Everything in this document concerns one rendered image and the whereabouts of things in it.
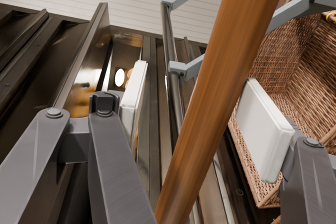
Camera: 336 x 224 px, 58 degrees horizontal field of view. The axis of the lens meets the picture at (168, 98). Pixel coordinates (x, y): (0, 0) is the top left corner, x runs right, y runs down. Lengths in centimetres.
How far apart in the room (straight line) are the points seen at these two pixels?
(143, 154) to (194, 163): 73
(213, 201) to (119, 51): 119
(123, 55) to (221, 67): 166
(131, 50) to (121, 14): 175
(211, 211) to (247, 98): 68
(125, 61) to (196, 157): 165
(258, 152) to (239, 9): 7
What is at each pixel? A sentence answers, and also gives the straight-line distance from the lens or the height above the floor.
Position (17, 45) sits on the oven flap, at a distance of 143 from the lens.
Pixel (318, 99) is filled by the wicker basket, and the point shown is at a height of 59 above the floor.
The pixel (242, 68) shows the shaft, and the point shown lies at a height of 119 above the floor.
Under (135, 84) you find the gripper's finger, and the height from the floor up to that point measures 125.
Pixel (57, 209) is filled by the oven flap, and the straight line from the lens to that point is 83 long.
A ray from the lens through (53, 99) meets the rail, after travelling 88.
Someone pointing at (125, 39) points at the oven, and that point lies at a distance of 179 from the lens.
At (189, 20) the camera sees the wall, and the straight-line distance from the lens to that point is 357.
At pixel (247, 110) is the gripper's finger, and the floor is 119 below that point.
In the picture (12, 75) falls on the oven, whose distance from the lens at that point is 126.
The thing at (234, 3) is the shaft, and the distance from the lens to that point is 17.
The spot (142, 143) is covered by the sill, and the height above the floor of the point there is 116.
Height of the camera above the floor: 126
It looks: 9 degrees down
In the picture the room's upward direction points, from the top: 81 degrees counter-clockwise
